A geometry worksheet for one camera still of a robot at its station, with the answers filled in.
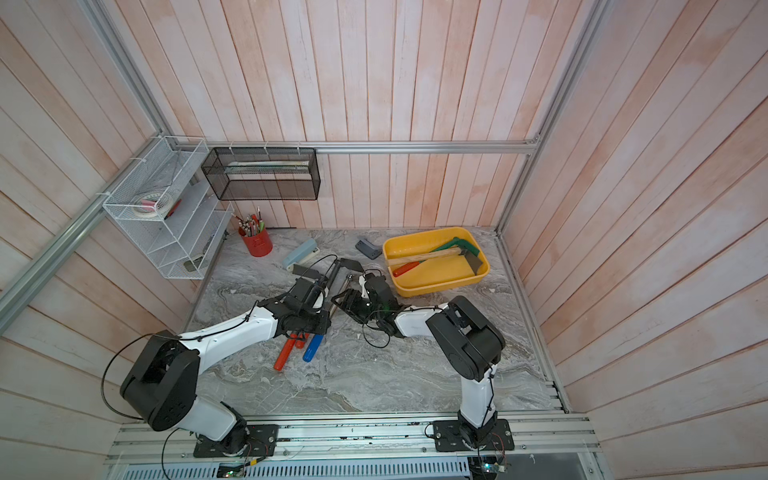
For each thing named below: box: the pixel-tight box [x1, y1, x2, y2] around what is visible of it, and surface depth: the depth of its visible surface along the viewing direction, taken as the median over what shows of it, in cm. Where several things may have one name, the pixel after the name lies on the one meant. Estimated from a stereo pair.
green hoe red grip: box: [393, 237, 480, 277], surface depth 111 cm
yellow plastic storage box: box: [382, 226, 491, 298], surface depth 110 cm
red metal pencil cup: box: [238, 226, 273, 257], surface depth 109 cm
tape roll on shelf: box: [132, 192, 172, 217], surface depth 75 cm
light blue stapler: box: [283, 239, 320, 271], surface depth 110 cm
